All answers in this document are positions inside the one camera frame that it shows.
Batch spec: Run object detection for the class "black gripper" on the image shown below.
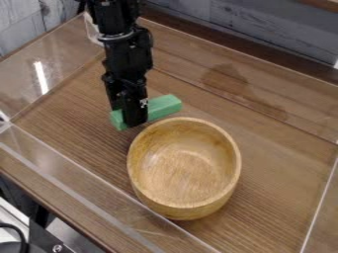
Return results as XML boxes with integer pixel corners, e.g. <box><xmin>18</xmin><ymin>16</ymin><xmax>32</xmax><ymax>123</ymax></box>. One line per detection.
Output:
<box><xmin>98</xmin><ymin>27</ymin><xmax>154</xmax><ymax>127</ymax></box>

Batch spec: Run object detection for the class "green foam block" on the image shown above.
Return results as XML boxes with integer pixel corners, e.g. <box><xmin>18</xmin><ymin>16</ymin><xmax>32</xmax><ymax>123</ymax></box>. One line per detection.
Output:
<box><xmin>110</xmin><ymin>94</ymin><xmax>182</xmax><ymax>130</ymax></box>

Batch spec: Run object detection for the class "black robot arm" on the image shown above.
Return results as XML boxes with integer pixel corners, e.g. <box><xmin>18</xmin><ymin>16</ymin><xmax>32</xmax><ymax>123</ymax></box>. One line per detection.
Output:
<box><xmin>76</xmin><ymin>0</ymin><xmax>154</xmax><ymax>127</ymax></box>

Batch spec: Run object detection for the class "brown wooden bowl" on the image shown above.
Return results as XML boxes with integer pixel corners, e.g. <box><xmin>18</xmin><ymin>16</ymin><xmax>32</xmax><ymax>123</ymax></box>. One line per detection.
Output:
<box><xmin>127</xmin><ymin>117</ymin><xmax>242</xmax><ymax>220</ymax></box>

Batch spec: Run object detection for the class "black metal bracket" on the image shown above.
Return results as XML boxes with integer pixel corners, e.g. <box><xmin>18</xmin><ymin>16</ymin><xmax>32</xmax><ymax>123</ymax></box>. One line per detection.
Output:
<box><xmin>28</xmin><ymin>219</ymin><xmax>75</xmax><ymax>253</ymax></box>

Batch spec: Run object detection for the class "black cable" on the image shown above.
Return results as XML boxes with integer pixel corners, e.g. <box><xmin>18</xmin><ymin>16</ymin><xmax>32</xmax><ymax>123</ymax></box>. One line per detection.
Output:
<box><xmin>0</xmin><ymin>222</ymin><xmax>32</xmax><ymax>253</ymax></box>

